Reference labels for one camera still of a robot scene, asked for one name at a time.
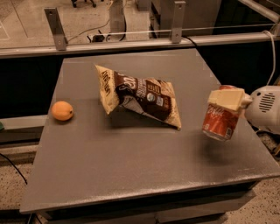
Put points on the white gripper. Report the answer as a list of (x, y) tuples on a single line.
[(262, 112)]

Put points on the red coke can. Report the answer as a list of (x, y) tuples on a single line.
[(220, 123)]

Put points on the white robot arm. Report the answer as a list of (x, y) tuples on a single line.
[(261, 108)]

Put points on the brown chip bag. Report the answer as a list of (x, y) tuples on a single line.
[(146, 96)]

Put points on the grey table base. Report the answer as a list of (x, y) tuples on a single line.
[(179, 206)]

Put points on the orange fruit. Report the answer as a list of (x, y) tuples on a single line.
[(62, 111)]

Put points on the right metal bracket post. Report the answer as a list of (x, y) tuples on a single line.
[(177, 22)]

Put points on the metal bracket post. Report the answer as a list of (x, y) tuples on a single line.
[(59, 37), (177, 22)]

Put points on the horizontal metal rail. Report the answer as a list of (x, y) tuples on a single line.
[(142, 46)]

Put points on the left metal bracket post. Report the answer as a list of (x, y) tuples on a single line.
[(59, 37)]

